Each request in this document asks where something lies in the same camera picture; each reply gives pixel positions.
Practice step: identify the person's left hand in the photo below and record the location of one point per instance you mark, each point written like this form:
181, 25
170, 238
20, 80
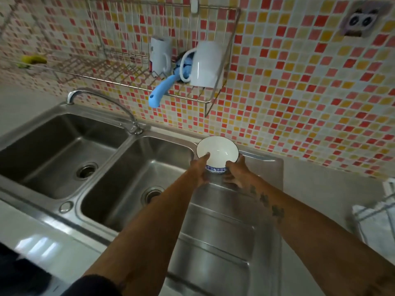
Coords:
200, 171

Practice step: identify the person's right hand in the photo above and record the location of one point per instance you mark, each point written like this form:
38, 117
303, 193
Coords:
242, 178

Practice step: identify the blue-patterned bowl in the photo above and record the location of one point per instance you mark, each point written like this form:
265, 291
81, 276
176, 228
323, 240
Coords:
217, 147

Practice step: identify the white two-tier dish rack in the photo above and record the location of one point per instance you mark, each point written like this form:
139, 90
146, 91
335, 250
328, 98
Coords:
376, 225

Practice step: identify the person's left forearm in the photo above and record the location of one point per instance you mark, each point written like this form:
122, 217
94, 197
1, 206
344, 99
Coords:
148, 240

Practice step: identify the person's right forearm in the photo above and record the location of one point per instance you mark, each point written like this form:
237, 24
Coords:
308, 237

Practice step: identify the large white mug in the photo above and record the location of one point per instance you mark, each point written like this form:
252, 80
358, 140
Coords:
206, 64

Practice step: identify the small white cup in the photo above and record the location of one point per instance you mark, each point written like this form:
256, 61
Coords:
160, 55

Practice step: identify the chrome faucet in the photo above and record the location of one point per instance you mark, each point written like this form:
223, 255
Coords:
102, 97

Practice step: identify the stainless steel double sink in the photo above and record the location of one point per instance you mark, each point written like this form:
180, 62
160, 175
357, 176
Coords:
61, 144

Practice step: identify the black sleeve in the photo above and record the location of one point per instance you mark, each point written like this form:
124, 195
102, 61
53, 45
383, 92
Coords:
92, 286

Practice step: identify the yellow green scrubber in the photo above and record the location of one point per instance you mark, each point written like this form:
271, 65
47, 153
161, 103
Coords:
31, 60

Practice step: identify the wall power socket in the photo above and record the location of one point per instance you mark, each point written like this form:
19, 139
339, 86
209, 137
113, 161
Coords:
364, 19

